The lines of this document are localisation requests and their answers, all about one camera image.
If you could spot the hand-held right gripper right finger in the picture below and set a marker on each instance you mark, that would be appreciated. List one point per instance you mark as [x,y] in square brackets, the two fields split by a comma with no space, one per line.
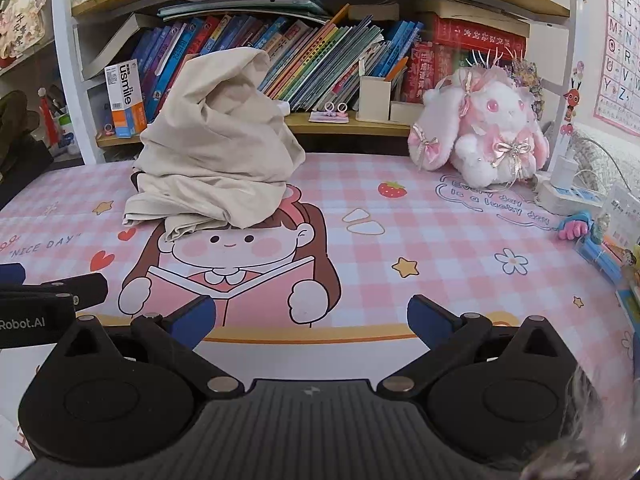
[424,318]

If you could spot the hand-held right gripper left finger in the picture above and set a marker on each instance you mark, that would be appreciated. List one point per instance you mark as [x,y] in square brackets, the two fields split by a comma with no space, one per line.
[192,321]

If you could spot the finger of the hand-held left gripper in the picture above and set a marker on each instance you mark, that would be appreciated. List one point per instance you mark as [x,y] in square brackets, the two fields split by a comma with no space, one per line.
[85,287]
[11,274]

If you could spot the beige t-shirt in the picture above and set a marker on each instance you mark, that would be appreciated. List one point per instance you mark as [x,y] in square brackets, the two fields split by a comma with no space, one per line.
[215,150]

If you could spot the pink checked cartoon desk mat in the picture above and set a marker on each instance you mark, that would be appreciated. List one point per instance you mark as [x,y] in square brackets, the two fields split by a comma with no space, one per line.
[450,240]

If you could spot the cup of pens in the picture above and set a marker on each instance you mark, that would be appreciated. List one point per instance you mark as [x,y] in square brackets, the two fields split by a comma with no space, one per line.
[62,130]

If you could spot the pink and blue hand toy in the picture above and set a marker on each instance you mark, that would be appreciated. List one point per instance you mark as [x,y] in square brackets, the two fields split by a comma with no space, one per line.
[575,226]

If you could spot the white power strip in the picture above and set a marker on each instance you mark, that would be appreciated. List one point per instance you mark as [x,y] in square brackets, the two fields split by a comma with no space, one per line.
[570,197]

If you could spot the white and orange tall box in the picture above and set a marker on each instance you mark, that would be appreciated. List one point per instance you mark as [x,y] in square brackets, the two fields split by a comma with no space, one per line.
[125,100]

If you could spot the person's fuzzy right sleeve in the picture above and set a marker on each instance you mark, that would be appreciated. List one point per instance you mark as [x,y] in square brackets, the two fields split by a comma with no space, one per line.
[585,440]

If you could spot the white charger plug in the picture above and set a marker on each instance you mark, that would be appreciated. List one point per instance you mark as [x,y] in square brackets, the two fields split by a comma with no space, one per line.
[562,170]

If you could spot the wooden bookshelf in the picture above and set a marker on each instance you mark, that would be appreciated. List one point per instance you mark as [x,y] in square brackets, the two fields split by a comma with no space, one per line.
[350,127]

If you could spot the small beige box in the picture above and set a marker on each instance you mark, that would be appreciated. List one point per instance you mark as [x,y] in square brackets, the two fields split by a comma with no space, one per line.
[406,112]

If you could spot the pink and white plush bunny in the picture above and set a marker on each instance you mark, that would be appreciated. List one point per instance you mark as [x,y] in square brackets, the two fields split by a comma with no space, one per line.
[492,120]

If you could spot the beige pen holder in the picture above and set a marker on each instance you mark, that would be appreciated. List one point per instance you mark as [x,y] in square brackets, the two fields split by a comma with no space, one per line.
[375,100]

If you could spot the pink scissors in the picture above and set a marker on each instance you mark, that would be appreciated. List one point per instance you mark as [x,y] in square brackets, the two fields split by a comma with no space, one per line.
[332,110]

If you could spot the white knitted cloth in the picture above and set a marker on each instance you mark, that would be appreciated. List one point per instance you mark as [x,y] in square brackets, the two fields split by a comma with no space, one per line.
[615,160]

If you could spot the row of colourful books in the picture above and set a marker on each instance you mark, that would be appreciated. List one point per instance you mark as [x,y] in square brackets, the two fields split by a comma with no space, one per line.
[310,55]

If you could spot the pink cartoon wall decoration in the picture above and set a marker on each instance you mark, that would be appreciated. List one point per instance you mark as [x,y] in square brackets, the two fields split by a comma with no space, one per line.
[22,15]

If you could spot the deer wall sticker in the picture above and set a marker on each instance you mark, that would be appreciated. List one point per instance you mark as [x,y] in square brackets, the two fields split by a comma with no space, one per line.
[573,97]

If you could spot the alphabet wall poster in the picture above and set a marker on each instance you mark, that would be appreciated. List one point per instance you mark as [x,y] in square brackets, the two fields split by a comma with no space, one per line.
[620,50]

